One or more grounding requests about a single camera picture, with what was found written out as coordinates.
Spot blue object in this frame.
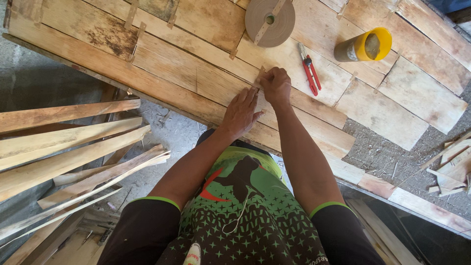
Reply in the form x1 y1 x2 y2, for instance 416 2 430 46
428 0 471 15

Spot person's left hand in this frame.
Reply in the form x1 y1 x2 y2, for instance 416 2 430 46
221 86 265 142

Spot green and black shirt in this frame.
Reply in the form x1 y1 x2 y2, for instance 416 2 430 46
97 128 387 265

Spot white cord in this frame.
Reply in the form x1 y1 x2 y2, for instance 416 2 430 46
222 189 255 235

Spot red utility knife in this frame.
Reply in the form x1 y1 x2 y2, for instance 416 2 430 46
298 43 322 97

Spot wooden planks under bench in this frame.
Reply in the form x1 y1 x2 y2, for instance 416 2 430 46
346 198 422 265

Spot person's right hand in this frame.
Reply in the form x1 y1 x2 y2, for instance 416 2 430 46
256 66 292 108

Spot brown paper tape roll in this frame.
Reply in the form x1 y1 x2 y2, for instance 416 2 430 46
245 0 296 48

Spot wooden boards on ground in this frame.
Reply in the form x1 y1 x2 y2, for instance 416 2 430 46
2 208 118 265

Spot heap of veneer scraps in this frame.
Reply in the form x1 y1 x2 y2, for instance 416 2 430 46
419 132 471 198

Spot yellow glue container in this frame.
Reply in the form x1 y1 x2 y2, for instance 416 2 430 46
333 27 393 63

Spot pile of long wood strips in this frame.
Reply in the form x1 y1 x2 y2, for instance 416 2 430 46
0 98 172 248

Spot brown paper tape piece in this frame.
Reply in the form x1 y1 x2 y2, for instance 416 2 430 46
252 66 266 90

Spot spread of wood veneer sheets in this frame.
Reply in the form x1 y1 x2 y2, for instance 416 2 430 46
3 0 471 236

